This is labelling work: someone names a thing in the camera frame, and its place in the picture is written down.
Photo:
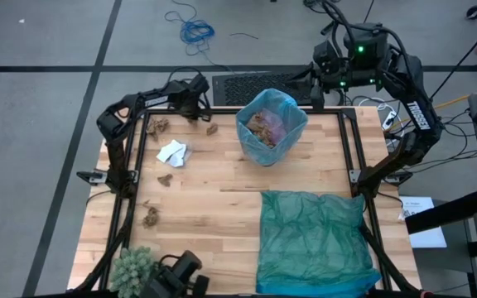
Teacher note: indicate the large brown paper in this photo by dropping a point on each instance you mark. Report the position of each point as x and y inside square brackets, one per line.
[261, 130]

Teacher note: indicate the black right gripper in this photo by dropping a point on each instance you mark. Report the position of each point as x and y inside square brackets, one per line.
[325, 62]

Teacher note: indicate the black perforated metal case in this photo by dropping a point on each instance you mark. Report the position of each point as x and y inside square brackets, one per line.
[230, 89]

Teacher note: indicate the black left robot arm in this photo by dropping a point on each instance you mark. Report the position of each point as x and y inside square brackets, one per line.
[151, 100]

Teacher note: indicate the teal trash bag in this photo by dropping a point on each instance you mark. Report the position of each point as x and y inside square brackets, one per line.
[313, 240]

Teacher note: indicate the printed white paper sheet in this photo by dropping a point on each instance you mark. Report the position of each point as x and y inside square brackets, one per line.
[429, 240]

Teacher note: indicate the small brown paper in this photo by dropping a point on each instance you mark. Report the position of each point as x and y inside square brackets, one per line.
[212, 129]

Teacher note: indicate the green artificial succulent plant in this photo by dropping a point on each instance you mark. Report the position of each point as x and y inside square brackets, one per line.
[133, 269]

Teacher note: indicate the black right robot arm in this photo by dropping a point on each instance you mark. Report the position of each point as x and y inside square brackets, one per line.
[418, 116]

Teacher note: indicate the white power strip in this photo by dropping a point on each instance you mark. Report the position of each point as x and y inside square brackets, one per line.
[388, 120]

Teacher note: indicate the black bar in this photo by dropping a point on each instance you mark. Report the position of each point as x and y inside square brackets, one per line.
[449, 213]

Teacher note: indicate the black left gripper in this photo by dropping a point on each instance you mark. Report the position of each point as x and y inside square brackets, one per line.
[195, 89]

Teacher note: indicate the light blue trash bag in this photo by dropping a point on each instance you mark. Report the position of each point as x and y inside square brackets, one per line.
[255, 151]

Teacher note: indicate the black caster wheel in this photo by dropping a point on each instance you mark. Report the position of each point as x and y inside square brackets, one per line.
[475, 12]

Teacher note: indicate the pink plastic wrapper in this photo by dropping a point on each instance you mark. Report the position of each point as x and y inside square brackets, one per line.
[279, 124]

